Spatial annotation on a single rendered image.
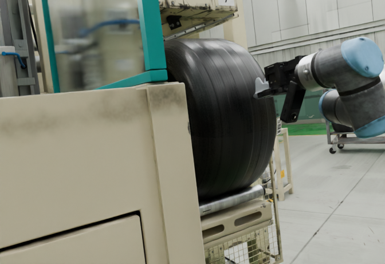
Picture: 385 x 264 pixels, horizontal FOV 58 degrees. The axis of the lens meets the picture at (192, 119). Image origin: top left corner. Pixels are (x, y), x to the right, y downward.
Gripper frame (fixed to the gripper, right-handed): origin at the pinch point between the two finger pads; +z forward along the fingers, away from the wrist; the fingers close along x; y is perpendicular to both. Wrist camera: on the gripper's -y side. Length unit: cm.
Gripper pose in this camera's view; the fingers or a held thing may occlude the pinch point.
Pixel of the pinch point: (257, 97)
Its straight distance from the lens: 105.6
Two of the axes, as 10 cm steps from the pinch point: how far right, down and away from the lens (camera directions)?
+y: -1.8, -9.8, 0.5
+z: -4.9, 1.3, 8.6
